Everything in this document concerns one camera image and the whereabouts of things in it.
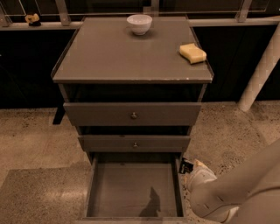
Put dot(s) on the metal railing ledge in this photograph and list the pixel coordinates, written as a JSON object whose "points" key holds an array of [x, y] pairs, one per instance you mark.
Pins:
{"points": [[68, 14]]}

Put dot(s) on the middle grey drawer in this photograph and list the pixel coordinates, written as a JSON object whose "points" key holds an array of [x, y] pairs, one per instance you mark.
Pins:
{"points": [[123, 143]]}

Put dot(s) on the white ceramic bowl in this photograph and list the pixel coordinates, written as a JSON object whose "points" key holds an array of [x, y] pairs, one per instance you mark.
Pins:
{"points": [[139, 23]]}

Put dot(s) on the top grey drawer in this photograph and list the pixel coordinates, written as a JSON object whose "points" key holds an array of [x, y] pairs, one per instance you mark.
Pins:
{"points": [[118, 113]]}

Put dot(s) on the small yellow black object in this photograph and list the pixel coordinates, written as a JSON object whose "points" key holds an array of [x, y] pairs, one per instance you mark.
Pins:
{"points": [[32, 19]]}

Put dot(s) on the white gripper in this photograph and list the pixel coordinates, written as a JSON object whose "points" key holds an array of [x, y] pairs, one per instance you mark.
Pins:
{"points": [[202, 177]]}

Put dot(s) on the bottom grey open drawer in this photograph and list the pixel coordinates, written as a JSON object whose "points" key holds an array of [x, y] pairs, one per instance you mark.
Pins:
{"points": [[135, 188]]}

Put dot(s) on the white slanted post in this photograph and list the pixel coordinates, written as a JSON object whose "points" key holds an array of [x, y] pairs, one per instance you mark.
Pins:
{"points": [[262, 72]]}

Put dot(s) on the black rxbar chocolate wrapper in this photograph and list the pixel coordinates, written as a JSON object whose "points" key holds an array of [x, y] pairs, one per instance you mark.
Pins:
{"points": [[185, 166]]}

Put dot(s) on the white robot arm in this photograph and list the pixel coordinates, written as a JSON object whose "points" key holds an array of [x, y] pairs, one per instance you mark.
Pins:
{"points": [[248, 194]]}

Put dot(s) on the yellow sponge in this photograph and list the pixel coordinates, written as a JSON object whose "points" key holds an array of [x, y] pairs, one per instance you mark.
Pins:
{"points": [[192, 53]]}

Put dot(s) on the grey drawer cabinet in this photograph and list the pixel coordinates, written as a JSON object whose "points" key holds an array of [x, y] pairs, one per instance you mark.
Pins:
{"points": [[107, 62]]}

